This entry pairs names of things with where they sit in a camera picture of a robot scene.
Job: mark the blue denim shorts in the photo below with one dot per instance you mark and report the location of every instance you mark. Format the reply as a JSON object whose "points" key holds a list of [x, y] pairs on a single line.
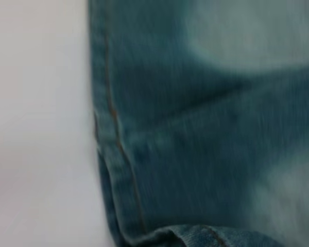
{"points": [[195, 128]]}

